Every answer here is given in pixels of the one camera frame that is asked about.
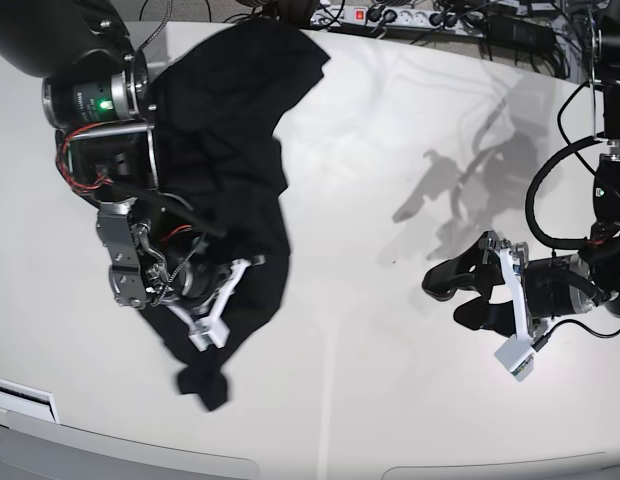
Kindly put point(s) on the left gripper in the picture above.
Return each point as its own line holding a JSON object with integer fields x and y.
{"x": 497, "y": 262}

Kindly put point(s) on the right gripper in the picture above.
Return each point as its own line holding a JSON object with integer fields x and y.
{"x": 203, "y": 291}

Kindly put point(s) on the black t-shirt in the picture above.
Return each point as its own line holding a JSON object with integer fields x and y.
{"x": 217, "y": 110}

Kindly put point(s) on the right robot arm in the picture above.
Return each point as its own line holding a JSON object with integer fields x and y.
{"x": 96, "y": 95}

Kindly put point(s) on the white panel at table edge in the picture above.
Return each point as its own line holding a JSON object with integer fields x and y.
{"x": 28, "y": 401}

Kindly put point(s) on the black power brick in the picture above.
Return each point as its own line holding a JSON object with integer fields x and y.
{"x": 520, "y": 35}

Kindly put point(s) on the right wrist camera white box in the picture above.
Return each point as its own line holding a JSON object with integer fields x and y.
{"x": 205, "y": 334}

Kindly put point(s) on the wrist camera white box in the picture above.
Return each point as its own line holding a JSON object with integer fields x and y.
{"x": 517, "y": 357}
{"x": 205, "y": 334}

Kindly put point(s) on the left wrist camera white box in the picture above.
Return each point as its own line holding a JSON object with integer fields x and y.
{"x": 517, "y": 357}

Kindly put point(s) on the white power strip red switch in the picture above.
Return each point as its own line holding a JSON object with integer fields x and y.
{"x": 391, "y": 18}

